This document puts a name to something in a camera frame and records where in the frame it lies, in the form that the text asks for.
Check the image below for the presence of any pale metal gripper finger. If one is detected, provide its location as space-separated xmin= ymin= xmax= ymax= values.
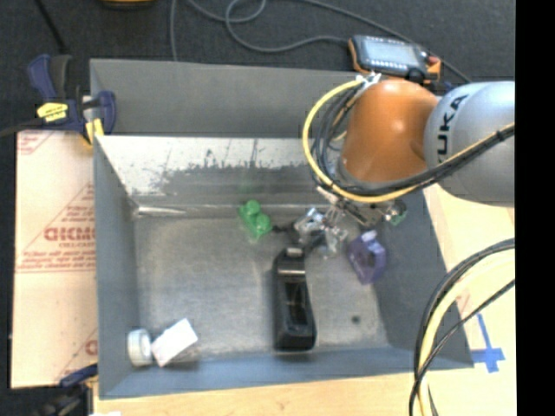
xmin=322 ymin=224 xmax=349 ymax=260
xmin=293 ymin=207 xmax=326 ymax=247

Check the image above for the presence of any black stapler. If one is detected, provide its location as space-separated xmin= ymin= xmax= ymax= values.
xmin=271 ymin=246 xmax=317 ymax=353

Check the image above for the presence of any grey metal bin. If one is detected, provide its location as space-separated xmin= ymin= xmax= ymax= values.
xmin=88 ymin=57 xmax=474 ymax=400

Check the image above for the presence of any green plastic toy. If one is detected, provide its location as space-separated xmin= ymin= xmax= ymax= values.
xmin=238 ymin=198 xmax=274 ymax=244

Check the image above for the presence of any white capped plastic bottle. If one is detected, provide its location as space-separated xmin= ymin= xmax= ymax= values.
xmin=126 ymin=317 xmax=203 ymax=368

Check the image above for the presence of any purple translucent box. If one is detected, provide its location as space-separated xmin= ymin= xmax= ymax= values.
xmin=345 ymin=229 xmax=388 ymax=286

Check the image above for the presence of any brown cardboard board, red print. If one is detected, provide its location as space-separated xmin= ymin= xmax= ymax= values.
xmin=9 ymin=128 xmax=101 ymax=390

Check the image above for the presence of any black cylinder on white bracket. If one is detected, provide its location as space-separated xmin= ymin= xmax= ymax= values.
xmin=382 ymin=198 xmax=409 ymax=221

